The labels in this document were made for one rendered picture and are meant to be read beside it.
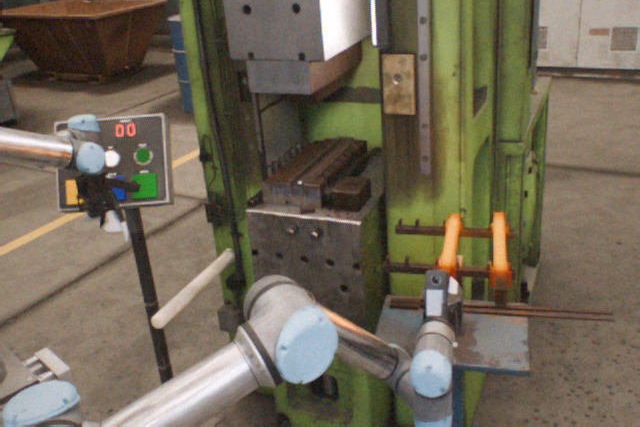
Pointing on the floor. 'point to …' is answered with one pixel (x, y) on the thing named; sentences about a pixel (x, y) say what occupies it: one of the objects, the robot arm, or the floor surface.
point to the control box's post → (148, 289)
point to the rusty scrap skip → (85, 36)
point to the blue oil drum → (180, 62)
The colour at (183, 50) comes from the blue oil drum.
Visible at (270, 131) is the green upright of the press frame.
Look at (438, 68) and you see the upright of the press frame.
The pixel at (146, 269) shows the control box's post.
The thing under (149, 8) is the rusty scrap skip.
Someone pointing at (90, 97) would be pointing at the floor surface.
